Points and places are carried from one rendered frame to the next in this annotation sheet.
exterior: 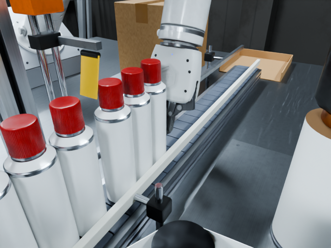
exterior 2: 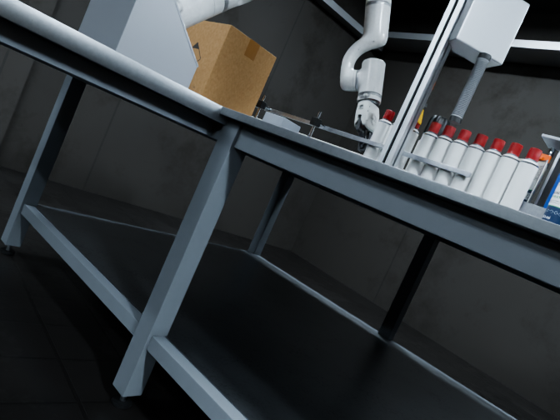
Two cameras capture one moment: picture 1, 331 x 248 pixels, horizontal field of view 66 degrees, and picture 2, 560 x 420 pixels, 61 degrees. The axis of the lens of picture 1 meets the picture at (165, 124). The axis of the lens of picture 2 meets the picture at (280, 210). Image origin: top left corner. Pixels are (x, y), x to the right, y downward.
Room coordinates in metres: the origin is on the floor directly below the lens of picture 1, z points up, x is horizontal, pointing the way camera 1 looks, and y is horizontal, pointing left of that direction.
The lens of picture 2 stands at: (0.33, 1.71, 0.74)
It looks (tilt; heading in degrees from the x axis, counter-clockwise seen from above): 4 degrees down; 280
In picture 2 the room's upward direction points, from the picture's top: 24 degrees clockwise
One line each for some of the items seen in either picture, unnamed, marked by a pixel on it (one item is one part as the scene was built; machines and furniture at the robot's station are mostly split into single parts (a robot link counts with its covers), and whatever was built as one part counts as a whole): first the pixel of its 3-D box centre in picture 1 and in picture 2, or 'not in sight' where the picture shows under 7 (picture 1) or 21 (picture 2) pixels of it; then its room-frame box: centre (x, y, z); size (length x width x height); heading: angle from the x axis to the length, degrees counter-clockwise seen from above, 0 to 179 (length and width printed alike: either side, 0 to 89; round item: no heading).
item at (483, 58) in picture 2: not in sight; (469, 88); (0.22, 0.25, 1.18); 0.04 x 0.04 x 0.21
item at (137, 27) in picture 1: (164, 37); (215, 71); (1.07, 0.00, 0.99); 0.30 x 0.24 x 0.27; 149
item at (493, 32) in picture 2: not in sight; (482, 24); (0.26, 0.21, 1.38); 0.17 x 0.10 x 0.19; 24
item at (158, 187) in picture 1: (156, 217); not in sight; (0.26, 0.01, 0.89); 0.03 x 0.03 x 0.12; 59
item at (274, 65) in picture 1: (257, 62); not in sight; (1.17, -0.42, 0.85); 0.30 x 0.26 x 0.04; 149
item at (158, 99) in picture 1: (152, 116); (378, 138); (0.41, 0.02, 0.98); 0.05 x 0.05 x 0.20
